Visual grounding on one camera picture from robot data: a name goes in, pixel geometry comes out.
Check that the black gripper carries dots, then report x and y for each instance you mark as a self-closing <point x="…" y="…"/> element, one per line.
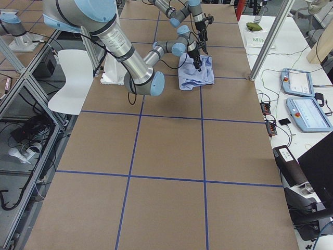
<point x="194" y="55"/>
<point x="200" y="26"/>

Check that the light blue striped shirt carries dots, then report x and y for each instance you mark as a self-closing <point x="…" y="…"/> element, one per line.
<point x="189" y="77"/>

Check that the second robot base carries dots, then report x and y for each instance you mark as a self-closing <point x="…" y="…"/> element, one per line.
<point x="23" y="41"/>

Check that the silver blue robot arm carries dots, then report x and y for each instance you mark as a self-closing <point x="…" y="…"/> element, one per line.
<point x="190" y="8"/>
<point x="99" y="19"/>

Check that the green cloth bundle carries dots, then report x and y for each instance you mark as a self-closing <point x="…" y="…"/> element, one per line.
<point x="253" y="27"/>

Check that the white paper with green print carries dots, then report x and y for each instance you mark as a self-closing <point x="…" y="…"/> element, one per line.
<point x="255" y="39"/>

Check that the plastic water bottle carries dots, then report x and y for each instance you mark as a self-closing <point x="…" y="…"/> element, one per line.
<point x="258" y="17"/>

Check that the upper orange circuit board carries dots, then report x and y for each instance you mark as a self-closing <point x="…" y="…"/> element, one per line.
<point x="265" y="107"/>

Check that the upper teach pendant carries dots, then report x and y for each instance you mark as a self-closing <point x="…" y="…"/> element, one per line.
<point x="297" y="82"/>

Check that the teach pendant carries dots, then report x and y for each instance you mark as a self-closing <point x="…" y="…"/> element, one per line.
<point x="297" y="82"/>
<point x="308" y="115"/>

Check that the small black pad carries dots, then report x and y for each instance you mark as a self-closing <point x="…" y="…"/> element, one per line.
<point x="284" y="122"/>

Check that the wooden board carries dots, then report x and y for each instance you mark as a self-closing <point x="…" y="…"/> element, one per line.
<point x="322" y="47"/>

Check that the lower teach pendant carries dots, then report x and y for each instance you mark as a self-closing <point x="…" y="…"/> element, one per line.
<point x="308" y="115"/>

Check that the black power adapter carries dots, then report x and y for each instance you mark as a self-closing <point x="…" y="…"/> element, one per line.
<point x="320" y="99"/>

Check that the black box device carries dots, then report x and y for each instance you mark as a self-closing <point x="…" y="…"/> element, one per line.
<point x="303" y="210"/>

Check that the black monitor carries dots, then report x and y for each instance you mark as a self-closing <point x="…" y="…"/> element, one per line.
<point x="316" y="164"/>

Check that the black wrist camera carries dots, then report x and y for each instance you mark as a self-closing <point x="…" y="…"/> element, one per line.
<point x="209" y="19"/>
<point x="203" y="46"/>

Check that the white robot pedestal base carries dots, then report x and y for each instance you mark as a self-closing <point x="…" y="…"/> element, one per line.
<point x="114" y="72"/>

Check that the aluminium frame post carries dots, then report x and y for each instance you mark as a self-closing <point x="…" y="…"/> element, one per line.
<point x="272" y="34"/>

